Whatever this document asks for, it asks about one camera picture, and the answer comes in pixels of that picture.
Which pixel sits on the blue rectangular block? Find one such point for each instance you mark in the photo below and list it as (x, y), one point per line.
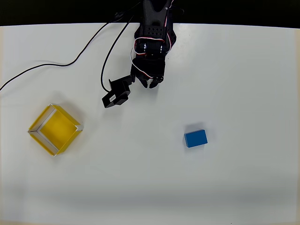
(195, 138)

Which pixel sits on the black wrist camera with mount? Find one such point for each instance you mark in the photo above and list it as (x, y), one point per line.
(117, 93)

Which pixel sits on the yellow open box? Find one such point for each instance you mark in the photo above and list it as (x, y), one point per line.
(57, 129)

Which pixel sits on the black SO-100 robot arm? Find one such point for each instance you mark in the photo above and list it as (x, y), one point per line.
(152, 28)

